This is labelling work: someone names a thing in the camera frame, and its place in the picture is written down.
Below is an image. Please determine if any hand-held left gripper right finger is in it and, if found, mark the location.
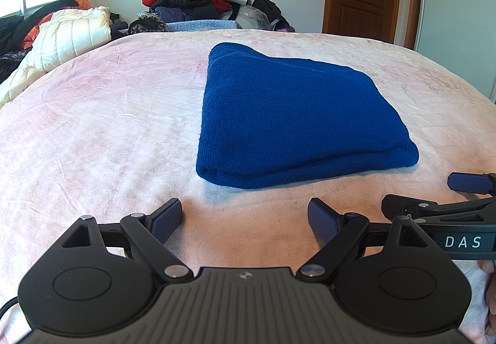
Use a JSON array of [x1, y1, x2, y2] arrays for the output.
[[298, 197, 442, 283]]

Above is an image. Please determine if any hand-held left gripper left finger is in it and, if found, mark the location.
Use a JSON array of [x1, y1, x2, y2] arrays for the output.
[[60, 198, 194, 283]]

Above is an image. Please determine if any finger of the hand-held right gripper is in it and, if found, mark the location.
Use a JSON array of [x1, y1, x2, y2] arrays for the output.
[[447, 172, 496, 196], [382, 194, 496, 228]]

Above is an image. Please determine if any blue knitted sweater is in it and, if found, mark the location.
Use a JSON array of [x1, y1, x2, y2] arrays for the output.
[[196, 42, 420, 190]]

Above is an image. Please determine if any person's right hand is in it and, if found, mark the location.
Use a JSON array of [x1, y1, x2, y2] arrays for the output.
[[480, 259, 496, 329]]

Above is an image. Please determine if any white wardrobe with flower stickers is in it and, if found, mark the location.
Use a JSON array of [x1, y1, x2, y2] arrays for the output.
[[414, 0, 496, 102]]

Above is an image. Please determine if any leopard print cloth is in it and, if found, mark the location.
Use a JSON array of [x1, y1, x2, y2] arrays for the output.
[[128, 14, 169, 35]]

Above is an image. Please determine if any light blue knitted blanket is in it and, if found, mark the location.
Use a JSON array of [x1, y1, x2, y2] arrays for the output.
[[166, 19, 238, 33]]

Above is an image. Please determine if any white puffer jacket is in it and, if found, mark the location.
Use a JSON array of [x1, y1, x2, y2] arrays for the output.
[[0, 6, 113, 109]]

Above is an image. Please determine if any clear plastic bag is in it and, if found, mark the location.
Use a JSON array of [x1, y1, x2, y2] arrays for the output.
[[236, 5, 271, 31]]

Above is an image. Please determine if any dark patterned cloth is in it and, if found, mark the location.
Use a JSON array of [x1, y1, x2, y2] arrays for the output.
[[0, 50, 32, 83]]

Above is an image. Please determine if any orange jacket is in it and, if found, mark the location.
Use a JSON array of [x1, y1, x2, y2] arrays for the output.
[[21, 0, 91, 50]]

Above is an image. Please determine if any black jacket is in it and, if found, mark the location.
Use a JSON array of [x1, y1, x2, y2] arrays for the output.
[[0, 0, 80, 56]]

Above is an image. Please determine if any black cable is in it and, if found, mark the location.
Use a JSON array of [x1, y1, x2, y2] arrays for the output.
[[0, 297, 20, 326]]

